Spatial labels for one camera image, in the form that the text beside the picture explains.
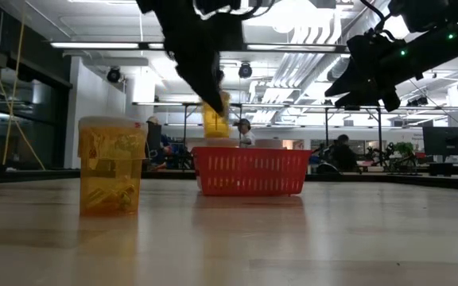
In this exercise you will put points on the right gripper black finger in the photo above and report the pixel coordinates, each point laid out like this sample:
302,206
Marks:
356,99
346,83

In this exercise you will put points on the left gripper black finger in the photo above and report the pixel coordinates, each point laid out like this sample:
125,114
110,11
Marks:
201,75

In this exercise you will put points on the orange pill bottle white cap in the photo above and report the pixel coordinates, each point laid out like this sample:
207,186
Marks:
213,124
109,178

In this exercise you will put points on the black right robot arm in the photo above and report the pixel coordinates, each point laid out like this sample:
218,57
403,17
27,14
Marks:
443,47

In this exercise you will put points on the red plastic basket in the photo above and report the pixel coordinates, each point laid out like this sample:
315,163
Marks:
253,171

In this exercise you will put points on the black ceiling spotlight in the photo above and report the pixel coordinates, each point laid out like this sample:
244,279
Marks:
245,70
113,74

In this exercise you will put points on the person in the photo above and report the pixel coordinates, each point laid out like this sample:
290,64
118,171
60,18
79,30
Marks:
155,141
246,135
342,155

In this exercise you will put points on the green office plant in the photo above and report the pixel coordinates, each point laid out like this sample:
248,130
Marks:
404,148

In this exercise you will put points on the dark computer monitor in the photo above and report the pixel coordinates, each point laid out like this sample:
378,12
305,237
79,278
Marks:
445,141

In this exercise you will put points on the long ceiling light strip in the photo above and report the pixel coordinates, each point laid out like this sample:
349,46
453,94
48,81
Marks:
94,45

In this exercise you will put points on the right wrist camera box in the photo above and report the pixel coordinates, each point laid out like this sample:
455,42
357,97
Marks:
390,101

